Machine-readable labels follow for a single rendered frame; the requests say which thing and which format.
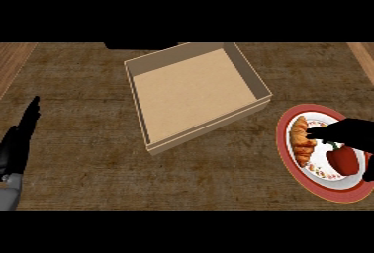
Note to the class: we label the red bell pepper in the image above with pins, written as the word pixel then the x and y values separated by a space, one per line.
pixel 343 160

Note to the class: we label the red rimmed white plate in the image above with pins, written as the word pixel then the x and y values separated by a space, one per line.
pixel 316 184

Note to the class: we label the golden croissant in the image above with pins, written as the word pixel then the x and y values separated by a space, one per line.
pixel 302 141

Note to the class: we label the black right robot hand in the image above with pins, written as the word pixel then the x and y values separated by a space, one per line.
pixel 352 131

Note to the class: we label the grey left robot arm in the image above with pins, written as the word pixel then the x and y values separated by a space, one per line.
pixel 9 194

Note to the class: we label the open cardboard box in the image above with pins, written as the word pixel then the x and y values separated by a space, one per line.
pixel 194 95

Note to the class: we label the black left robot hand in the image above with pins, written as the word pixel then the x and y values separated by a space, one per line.
pixel 22 138

